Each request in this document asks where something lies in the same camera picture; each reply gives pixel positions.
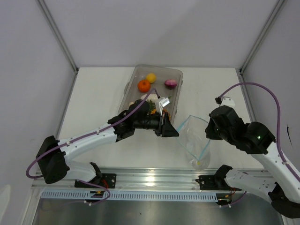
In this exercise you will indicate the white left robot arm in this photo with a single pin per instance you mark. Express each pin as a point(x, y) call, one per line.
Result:
point(56, 158)

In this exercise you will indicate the left aluminium frame post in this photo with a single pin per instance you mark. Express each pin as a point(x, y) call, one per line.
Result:
point(57, 34)

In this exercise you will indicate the clear zip top bag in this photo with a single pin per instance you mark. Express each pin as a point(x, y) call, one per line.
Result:
point(192, 140)

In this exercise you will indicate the toy pineapple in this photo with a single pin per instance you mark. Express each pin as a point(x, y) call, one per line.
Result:
point(152, 106)

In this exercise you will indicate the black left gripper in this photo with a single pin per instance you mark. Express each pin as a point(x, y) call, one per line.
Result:
point(164, 128)

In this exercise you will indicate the orange toy pumpkin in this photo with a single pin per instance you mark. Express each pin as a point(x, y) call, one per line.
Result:
point(144, 86)

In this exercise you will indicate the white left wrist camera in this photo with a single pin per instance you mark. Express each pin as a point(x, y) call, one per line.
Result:
point(161, 103)

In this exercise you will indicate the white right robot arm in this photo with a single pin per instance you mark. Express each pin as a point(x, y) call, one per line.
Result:
point(256, 140)

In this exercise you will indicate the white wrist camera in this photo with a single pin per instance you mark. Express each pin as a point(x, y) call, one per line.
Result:
point(227, 101)
point(161, 103)

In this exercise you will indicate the white slotted cable duct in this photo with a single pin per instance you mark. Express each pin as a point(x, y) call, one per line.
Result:
point(131, 195)

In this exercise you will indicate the purple toy onion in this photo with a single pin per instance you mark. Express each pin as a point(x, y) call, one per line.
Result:
point(170, 83)

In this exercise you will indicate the right aluminium frame post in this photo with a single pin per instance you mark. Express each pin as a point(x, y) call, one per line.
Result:
point(271, 19)

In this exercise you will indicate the white toy radish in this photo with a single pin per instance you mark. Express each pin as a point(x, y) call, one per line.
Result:
point(152, 97)

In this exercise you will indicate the yellow toy lemon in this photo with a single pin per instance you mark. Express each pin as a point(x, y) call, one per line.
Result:
point(151, 77)

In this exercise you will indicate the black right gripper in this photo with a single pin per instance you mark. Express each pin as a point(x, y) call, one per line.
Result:
point(209, 133)

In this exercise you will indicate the aluminium table edge rail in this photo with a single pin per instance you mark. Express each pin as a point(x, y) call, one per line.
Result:
point(150, 179)

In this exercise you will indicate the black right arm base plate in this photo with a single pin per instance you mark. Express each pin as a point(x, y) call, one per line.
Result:
point(211, 182)

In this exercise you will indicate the aluminium frame post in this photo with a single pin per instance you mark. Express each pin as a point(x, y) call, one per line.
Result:
point(57, 34)
point(271, 19)

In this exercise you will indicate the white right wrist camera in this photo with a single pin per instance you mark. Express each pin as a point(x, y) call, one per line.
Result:
point(227, 101)

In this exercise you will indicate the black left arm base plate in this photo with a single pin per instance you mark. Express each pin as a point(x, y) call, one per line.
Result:
point(108, 180)

